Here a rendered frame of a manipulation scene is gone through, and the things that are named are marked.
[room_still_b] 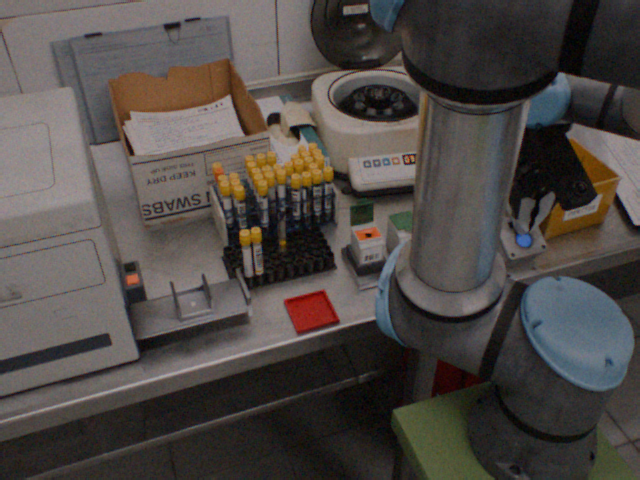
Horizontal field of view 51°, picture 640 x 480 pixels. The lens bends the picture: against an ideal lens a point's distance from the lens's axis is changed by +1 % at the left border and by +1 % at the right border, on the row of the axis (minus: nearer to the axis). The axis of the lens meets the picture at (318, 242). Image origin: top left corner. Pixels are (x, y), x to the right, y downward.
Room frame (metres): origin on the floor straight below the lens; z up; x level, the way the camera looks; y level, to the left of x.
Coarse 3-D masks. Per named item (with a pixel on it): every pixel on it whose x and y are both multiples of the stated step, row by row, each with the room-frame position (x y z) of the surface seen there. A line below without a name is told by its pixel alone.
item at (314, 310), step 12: (288, 300) 0.71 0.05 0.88; (300, 300) 0.71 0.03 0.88; (312, 300) 0.71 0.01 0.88; (324, 300) 0.71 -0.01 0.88; (288, 312) 0.69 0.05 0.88; (300, 312) 0.69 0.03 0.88; (312, 312) 0.69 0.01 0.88; (324, 312) 0.69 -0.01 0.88; (300, 324) 0.66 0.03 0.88; (312, 324) 0.66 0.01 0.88; (324, 324) 0.66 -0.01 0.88
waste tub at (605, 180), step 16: (576, 144) 1.01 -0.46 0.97; (592, 160) 0.97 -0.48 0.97; (592, 176) 0.96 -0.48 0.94; (608, 176) 0.93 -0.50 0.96; (608, 192) 0.90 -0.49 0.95; (560, 208) 0.86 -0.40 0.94; (576, 208) 0.88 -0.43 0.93; (592, 208) 0.89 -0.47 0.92; (608, 208) 0.90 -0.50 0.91; (544, 224) 0.86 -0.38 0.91; (560, 224) 0.87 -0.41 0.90; (576, 224) 0.88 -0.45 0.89; (592, 224) 0.89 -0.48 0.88
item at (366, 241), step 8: (368, 224) 0.81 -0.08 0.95; (352, 232) 0.80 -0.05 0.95; (360, 232) 0.79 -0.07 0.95; (368, 232) 0.79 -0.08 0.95; (376, 232) 0.79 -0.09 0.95; (352, 240) 0.79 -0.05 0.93; (360, 240) 0.77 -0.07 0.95; (368, 240) 0.77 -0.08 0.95; (376, 240) 0.78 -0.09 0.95; (352, 248) 0.79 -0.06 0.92; (360, 248) 0.76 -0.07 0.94; (368, 248) 0.76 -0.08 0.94; (376, 248) 0.77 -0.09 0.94; (360, 256) 0.76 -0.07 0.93; (368, 256) 0.76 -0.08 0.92; (376, 256) 0.77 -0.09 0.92; (360, 264) 0.76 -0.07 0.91
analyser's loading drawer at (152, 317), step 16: (240, 272) 0.72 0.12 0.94; (192, 288) 0.69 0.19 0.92; (208, 288) 0.67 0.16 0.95; (224, 288) 0.70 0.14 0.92; (240, 288) 0.70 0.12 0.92; (144, 304) 0.67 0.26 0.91; (160, 304) 0.67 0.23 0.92; (176, 304) 0.64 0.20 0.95; (208, 304) 0.67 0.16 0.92; (224, 304) 0.67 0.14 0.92; (240, 304) 0.67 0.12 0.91; (144, 320) 0.64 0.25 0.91; (160, 320) 0.64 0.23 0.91; (176, 320) 0.64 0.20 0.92; (192, 320) 0.64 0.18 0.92; (208, 320) 0.65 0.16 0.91; (144, 336) 0.61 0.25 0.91
